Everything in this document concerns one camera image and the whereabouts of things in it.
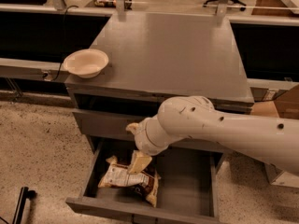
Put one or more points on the black bar on floor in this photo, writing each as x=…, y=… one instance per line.
x=25, y=194

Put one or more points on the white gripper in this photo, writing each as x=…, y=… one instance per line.
x=142, y=136

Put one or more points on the grey drawer cabinet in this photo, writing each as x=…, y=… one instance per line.
x=154, y=56

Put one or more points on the brown chip bag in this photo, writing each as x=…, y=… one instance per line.
x=145, y=183

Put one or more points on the grey open middle drawer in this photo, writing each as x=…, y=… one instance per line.
x=186, y=194

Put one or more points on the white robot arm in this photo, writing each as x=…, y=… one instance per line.
x=270, y=140

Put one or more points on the wooden cabinet in background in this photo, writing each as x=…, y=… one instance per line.
x=272, y=8

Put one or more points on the black office chair base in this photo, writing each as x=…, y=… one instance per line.
x=235, y=3

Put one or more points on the grey top drawer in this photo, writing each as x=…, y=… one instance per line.
x=112, y=125

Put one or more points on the open cardboard box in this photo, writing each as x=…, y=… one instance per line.
x=285, y=106

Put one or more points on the white bowl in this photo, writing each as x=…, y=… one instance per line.
x=86, y=63

